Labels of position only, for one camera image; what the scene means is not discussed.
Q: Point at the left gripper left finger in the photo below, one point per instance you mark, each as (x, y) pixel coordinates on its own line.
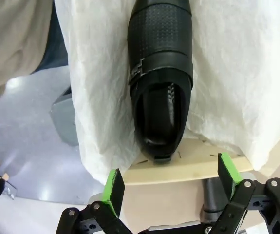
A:
(114, 192)

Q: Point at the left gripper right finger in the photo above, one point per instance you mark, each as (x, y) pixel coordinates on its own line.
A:
(227, 175)

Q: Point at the brown cardboard shoe box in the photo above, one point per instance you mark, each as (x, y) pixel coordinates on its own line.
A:
(178, 173)

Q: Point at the white tissue paper sheet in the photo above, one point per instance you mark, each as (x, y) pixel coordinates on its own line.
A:
(98, 85)

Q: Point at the black leather buckle shoe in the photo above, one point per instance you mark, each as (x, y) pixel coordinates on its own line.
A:
(161, 48)

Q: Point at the grey metal floor base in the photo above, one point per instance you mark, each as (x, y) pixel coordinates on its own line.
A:
(64, 114)

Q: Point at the person in beige sweater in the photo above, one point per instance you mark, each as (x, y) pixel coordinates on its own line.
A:
(13, 36)

